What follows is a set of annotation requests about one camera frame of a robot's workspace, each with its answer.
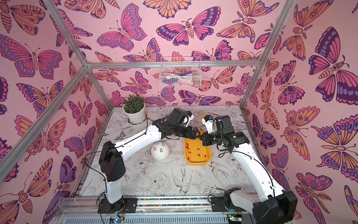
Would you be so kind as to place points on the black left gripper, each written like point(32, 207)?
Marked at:
point(194, 135)

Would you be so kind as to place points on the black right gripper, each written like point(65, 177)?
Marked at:
point(207, 139)

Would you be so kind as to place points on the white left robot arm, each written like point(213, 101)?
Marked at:
point(114, 155)

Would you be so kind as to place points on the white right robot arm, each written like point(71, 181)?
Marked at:
point(272, 204)

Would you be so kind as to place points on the white dome with screws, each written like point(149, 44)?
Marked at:
point(160, 151)

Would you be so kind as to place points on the cream fabric work glove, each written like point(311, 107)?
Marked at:
point(202, 116)

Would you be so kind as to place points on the yellow plastic tray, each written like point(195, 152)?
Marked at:
point(195, 153)

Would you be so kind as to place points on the green plant in white pot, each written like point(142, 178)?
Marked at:
point(134, 108)

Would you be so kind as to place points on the white wire wall basket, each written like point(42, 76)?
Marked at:
point(180, 71)

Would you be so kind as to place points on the aluminium frame corner post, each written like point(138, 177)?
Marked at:
point(60, 22)

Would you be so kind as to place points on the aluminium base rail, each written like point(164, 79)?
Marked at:
point(92, 206)

